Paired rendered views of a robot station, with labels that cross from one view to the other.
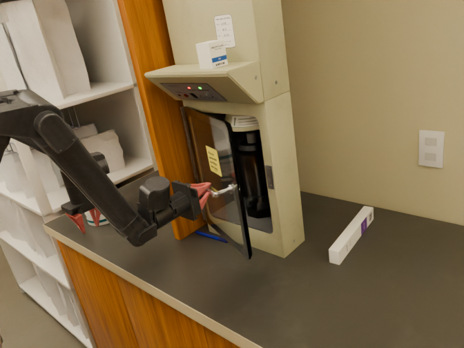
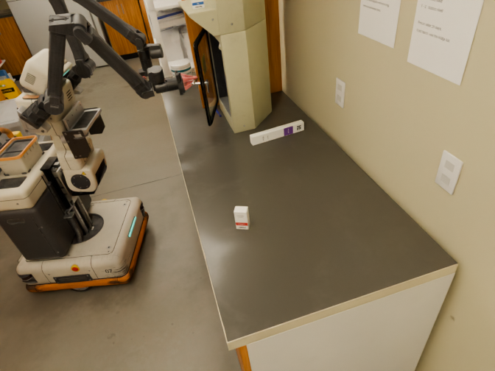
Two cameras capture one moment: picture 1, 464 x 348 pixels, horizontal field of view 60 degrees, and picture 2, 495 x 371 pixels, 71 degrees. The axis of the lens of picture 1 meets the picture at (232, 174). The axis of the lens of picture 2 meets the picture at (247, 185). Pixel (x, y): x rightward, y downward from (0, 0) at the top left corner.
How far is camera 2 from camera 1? 1.02 m
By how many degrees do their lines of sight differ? 32
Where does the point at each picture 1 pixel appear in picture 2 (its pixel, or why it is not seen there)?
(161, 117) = (195, 29)
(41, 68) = not seen: outside the picture
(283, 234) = (233, 118)
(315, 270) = (239, 143)
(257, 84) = (213, 23)
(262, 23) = not seen: outside the picture
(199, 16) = not seen: outside the picture
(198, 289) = (184, 133)
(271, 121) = (226, 48)
